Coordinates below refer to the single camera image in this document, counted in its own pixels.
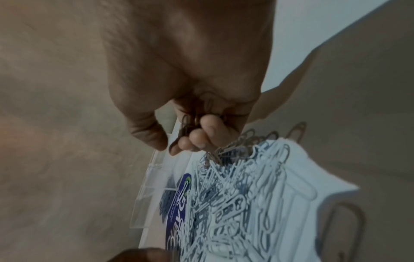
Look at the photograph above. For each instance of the pile of mixed paper clips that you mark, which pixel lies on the pile of mixed paper clips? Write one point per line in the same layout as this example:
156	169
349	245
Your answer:
249	194

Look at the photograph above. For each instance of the clear plastic two-compartment box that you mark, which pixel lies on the clear plastic two-compartment box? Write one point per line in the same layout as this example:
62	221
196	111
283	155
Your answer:
155	189

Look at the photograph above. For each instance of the person's left hand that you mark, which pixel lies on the person's left hand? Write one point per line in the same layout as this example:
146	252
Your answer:
139	255

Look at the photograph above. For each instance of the person's right hand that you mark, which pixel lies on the person's right hand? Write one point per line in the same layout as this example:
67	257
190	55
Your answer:
190	58

